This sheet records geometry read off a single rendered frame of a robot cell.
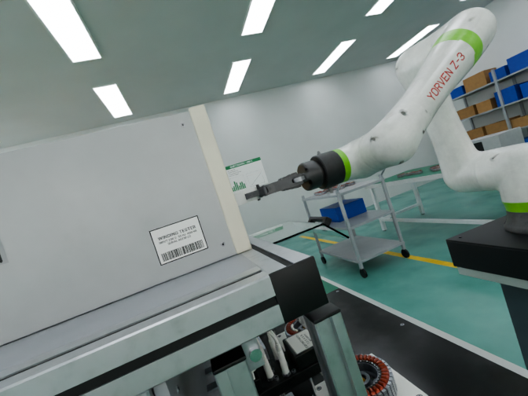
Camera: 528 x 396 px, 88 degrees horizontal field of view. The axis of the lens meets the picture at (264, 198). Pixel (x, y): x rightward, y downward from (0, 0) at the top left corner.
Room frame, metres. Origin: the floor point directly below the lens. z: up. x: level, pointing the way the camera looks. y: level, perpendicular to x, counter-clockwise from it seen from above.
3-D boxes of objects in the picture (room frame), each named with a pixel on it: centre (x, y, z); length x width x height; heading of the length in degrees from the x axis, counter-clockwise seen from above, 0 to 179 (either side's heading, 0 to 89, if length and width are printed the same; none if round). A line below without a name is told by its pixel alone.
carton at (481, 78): (5.78, -5.08, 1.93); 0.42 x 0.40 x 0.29; 18
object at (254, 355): (0.55, 0.14, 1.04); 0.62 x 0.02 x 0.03; 16
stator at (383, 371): (0.49, -0.06, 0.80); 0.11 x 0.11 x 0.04
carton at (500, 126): (5.62, -5.12, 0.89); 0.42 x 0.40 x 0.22; 18
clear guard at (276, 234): (0.75, 0.02, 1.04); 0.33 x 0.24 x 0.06; 106
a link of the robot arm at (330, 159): (0.73, -0.18, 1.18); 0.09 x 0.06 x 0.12; 16
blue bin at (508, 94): (5.32, -5.20, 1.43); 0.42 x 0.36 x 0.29; 104
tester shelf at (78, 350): (0.51, 0.28, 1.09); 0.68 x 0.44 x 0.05; 16
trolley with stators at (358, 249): (3.26, -0.89, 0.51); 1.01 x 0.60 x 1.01; 16
